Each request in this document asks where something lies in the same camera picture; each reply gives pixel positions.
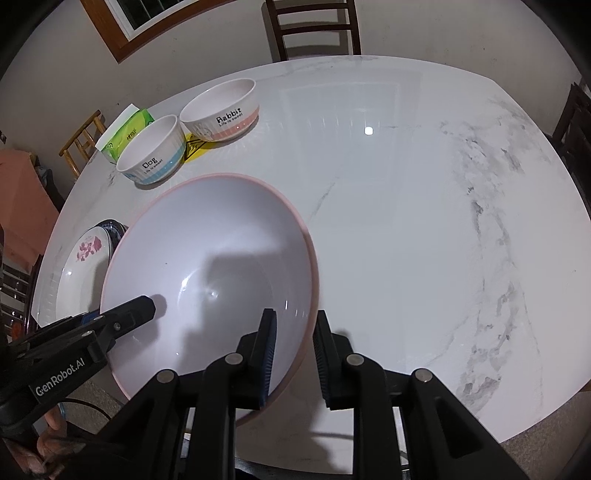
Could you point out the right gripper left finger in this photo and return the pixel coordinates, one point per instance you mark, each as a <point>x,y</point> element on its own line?
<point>257,350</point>

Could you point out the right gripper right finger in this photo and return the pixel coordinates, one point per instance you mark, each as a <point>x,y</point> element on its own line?
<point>341,382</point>

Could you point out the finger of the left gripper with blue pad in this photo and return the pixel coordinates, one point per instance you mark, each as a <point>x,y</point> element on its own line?
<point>124,316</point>

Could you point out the white plate pink flowers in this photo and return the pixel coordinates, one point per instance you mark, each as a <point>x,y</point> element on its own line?
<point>82,277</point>

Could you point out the large blue floral plate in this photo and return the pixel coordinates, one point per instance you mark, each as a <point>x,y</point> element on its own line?
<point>115,229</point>

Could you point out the white bowl blue dog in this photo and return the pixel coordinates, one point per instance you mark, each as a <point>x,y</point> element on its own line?
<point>154,153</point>

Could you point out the person's left hand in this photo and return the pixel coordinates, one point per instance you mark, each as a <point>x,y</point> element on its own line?
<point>45,463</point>

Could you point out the dark chair at left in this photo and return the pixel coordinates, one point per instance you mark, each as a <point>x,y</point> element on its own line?
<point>17,292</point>

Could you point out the pink cloth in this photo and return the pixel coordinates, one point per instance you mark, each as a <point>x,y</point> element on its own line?
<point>27,213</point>

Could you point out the light wooden chair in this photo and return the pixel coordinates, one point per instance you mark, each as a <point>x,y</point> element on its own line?
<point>81,146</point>

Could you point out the yellow warning sticker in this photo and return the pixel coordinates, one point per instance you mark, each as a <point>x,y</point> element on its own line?
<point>195,148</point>

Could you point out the green tissue pack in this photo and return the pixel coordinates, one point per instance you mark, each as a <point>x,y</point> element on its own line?
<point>121,132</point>

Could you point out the white bowl pink rabbit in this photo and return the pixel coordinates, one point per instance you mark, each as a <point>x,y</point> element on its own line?
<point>222,112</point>

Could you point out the wood framed window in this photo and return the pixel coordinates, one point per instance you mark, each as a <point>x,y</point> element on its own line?
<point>126,26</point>

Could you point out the dark wooden chair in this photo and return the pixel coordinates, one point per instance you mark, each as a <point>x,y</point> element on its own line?
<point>347,26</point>

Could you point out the dark chair at right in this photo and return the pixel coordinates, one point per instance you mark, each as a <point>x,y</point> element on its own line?
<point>571,140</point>

